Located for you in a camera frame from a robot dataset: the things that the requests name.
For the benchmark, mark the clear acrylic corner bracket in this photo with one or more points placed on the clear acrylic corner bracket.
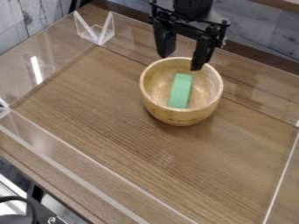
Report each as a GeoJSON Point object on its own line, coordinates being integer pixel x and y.
{"type": "Point", "coordinates": [96, 34]}

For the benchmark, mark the wooden bowl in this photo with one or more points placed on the wooden bowl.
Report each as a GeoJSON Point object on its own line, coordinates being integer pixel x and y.
{"type": "Point", "coordinates": [154, 88]}

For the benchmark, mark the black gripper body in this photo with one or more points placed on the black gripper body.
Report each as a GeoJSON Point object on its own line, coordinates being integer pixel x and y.
{"type": "Point", "coordinates": [192, 18]}

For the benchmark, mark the black table leg bracket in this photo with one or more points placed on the black table leg bracket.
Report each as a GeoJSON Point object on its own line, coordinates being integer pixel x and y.
{"type": "Point", "coordinates": [44, 214]}

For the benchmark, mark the green rectangular stick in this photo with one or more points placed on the green rectangular stick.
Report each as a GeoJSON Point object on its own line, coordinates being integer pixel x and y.
{"type": "Point", "coordinates": [180, 91]}

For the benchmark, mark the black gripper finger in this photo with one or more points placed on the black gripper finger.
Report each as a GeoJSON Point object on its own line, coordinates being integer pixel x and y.
{"type": "Point", "coordinates": [202, 51]}
{"type": "Point", "coordinates": [164, 39]}

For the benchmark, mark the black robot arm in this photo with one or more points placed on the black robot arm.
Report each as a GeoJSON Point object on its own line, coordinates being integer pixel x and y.
{"type": "Point", "coordinates": [192, 19]}

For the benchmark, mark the clear acrylic barrier wall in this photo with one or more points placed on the clear acrylic barrier wall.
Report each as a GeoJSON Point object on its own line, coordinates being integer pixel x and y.
{"type": "Point", "coordinates": [100, 196]}

